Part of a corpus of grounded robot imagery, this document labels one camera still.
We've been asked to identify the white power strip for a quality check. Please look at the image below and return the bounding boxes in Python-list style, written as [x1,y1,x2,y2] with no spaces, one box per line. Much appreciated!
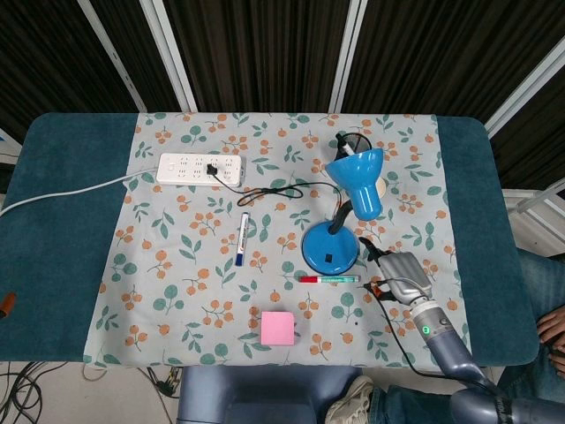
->
[155,152,247,188]

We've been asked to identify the person's blue jeans leg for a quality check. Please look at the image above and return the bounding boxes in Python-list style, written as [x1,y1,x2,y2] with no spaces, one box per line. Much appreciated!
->
[369,246,565,424]

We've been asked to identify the beige sneaker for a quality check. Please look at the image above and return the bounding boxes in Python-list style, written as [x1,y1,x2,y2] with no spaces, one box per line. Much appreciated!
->
[325,375,377,424]

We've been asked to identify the floral patterned tablecloth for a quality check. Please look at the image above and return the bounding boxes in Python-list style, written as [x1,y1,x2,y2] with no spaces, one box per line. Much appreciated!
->
[82,112,474,369]

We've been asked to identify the black mesh pen holder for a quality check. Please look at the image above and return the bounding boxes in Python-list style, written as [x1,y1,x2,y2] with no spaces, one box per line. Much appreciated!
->
[333,131,373,161]

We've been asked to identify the thin black hand cable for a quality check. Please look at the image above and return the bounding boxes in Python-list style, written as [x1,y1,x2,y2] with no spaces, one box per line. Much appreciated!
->
[373,276,500,395]

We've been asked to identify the pink sticky note block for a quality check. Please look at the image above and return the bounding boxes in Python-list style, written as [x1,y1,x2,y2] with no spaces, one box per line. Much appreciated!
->
[260,311,297,347]

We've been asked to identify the person's bare hand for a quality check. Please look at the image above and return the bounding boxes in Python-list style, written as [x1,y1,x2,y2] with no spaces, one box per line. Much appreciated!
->
[537,307,565,355]

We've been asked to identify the white partition frame post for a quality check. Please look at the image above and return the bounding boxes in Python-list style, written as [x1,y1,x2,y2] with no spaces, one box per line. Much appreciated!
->
[484,37,565,139]
[76,0,148,114]
[139,0,199,114]
[328,0,369,115]

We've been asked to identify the white power strip cable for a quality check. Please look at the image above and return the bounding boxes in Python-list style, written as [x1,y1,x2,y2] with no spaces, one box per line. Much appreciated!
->
[0,170,160,218]

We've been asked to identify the white aluminium frame rail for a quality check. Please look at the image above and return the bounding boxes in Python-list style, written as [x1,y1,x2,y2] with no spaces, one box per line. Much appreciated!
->
[502,178,565,238]

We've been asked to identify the black power cord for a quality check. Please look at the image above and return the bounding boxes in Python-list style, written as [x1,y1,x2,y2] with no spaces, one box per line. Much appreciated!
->
[205,163,346,208]

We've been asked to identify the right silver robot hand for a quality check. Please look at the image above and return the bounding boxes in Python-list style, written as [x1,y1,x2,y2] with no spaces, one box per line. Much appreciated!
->
[358,237,436,307]

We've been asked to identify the blue desk lamp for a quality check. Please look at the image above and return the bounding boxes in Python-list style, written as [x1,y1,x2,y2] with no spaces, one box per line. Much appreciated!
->
[301,148,386,275]

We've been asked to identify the blue-grey robot torso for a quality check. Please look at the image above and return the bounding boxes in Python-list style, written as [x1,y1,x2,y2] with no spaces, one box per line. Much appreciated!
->
[176,365,374,424]

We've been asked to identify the black floor cables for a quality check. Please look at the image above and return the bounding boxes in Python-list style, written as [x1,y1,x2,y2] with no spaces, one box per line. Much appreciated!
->
[0,360,67,424]

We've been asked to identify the red capped green marker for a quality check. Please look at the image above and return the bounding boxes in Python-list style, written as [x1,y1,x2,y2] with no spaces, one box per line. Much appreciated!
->
[298,274,362,285]

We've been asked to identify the blue capped white marker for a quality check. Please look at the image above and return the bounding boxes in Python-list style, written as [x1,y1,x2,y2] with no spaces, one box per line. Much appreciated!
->
[234,212,251,268]

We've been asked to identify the teal table cover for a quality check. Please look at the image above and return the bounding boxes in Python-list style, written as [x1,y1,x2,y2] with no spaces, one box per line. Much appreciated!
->
[0,112,541,368]

